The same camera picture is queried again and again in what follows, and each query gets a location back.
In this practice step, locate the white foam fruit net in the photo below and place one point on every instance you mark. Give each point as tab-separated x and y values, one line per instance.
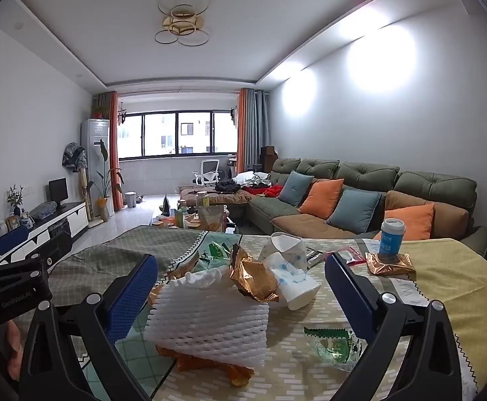
205	317

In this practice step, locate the green snack wrapper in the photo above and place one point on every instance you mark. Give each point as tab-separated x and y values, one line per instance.
216	255

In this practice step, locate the black coffee table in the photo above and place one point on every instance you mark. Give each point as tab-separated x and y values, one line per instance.
185	219

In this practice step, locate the white office chair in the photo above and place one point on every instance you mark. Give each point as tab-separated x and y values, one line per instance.
208	171

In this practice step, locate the blue white lidded cup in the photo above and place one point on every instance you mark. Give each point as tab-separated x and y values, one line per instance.
391	238

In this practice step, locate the red-edged clear zip bag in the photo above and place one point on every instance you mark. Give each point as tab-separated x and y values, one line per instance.
350	255

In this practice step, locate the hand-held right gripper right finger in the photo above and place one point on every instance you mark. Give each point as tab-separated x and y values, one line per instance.
350	296

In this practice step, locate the brown cushion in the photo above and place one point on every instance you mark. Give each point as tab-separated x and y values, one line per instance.
448	217

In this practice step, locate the wooden stand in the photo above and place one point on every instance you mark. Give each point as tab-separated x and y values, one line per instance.
84	196

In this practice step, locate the orange crumpled wrapper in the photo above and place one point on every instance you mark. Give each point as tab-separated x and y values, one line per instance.
210	369

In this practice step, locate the gold flat packet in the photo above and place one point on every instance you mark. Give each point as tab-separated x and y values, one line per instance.
398	268

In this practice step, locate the green yellow patterned tablecloth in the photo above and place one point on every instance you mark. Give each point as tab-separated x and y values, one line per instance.
448	267

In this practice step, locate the orange curtain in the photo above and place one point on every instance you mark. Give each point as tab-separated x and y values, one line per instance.
115	154
242	133

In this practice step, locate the black clothes pile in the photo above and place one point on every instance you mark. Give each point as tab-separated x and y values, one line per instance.
226	186

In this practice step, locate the grey curtain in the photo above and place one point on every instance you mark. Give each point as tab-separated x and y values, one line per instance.
258	129

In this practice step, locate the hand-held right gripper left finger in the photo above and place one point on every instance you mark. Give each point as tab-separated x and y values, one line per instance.
132	296

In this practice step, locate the gold foil wrapper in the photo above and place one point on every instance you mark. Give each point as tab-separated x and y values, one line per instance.
251	275

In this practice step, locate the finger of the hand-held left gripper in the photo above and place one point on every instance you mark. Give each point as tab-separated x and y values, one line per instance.
9	239
57	246

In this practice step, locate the white standing air conditioner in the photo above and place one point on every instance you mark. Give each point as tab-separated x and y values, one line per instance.
95	154

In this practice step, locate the blue flat cushion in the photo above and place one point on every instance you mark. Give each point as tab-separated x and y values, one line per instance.
43	211

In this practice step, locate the red cloth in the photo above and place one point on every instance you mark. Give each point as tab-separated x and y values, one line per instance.
268	191

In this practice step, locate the black-framed window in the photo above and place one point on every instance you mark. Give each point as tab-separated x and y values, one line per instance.
176	133

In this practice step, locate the small white bin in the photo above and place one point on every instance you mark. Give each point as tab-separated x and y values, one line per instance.
130	199

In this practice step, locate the blue white ceramic jar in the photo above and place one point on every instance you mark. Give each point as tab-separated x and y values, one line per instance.
27	219

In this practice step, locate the small plant in vase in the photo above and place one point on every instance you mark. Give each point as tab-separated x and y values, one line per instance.
15	200

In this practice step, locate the brown cabinet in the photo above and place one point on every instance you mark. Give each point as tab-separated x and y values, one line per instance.
268	158

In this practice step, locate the picture frame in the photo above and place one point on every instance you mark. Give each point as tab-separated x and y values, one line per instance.
12	222

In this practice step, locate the person's left hand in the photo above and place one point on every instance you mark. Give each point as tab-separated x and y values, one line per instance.
15	338

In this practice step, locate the small potted plant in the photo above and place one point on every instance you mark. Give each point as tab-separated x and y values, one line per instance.
100	112

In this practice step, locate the large leaf potted plant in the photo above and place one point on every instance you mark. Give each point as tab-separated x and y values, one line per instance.
105	183

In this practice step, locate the orange cushion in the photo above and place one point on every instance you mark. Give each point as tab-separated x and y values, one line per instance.
320	198
410	221

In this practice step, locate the crushed white paper cup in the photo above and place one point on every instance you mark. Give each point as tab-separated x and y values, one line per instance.
297	288

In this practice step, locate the white TV stand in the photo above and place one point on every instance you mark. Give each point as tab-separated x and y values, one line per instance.
74	219

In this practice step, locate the blue patterned cloth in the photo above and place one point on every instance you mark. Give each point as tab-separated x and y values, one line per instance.
74	156

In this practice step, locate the green sofa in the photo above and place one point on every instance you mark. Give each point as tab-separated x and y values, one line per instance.
364	171

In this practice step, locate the black monitor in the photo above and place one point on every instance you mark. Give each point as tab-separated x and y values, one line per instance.
58	190

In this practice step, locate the grey-green curtain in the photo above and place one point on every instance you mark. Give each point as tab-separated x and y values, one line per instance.
103	104

